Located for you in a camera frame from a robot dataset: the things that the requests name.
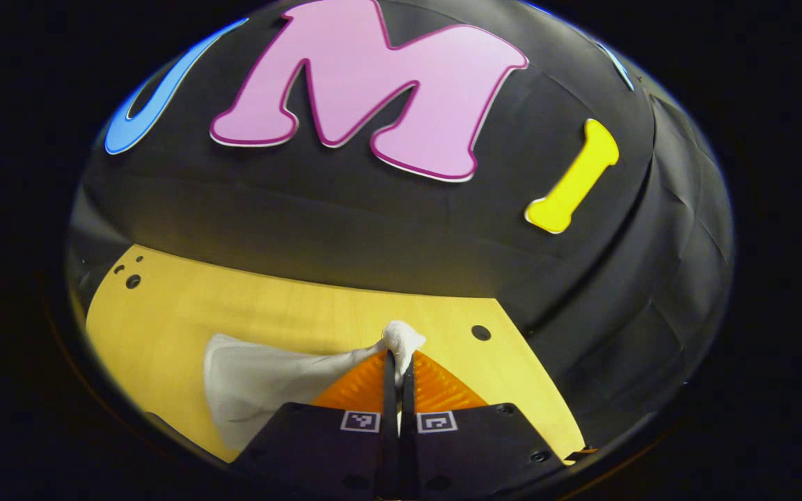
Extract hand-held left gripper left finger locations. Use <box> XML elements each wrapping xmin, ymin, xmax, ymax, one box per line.
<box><xmin>230</xmin><ymin>349</ymin><xmax>399</xmax><ymax>500</ymax></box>

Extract white jeans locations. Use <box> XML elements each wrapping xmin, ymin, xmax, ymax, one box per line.
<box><xmin>203</xmin><ymin>320</ymin><xmax>427</xmax><ymax>453</ymax></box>

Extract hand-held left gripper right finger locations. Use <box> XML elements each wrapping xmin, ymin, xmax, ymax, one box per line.
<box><xmin>401</xmin><ymin>350</ymin><xmax>570</xmax><ymax>500</ymax></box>

